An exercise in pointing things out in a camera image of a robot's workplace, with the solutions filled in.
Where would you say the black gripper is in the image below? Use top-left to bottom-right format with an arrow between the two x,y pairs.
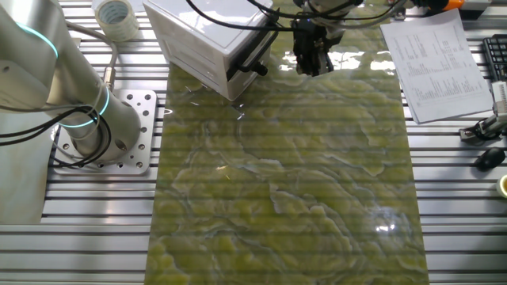
293,19 -> 344,77

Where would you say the white drawer with black handle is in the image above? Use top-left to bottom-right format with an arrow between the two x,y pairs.
166,7 -> 281,82

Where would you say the white plastic drawer cabinet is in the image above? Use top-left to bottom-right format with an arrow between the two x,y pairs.
142,0 -> 280,102

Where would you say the white plain drawer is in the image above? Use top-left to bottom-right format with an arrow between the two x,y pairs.
172,55 -> 238,100

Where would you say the small grey clamp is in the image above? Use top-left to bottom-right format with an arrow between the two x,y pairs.
391,4 -> 409,21

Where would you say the paper sheet with printed tables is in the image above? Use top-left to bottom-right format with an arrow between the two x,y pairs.
379,7 -> 495,124

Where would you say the green marble pattern mat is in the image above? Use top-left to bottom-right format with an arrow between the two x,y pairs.
144,0 -> 431,285

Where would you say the black keyboard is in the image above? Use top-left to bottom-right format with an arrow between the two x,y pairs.
482,33 -> 507,82

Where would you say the clear tape roll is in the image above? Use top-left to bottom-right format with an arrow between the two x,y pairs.
93,0 -> 140,43

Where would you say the black computer mouse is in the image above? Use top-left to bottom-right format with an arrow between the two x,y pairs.
474,146 -> 507,172

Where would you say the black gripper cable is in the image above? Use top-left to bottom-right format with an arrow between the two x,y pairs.
185,0 -> 303,33

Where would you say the black camera cable with plug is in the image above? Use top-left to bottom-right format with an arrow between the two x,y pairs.
245,0 -> 451,31

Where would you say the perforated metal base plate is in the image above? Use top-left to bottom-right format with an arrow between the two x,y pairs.
51,89 -> 158,177

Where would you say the grey hose with metal connector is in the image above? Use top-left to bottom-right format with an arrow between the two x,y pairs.
65,21 -> 120,92

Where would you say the black cable along arm base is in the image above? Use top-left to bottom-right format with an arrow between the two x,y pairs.
0,103 -> 114,169

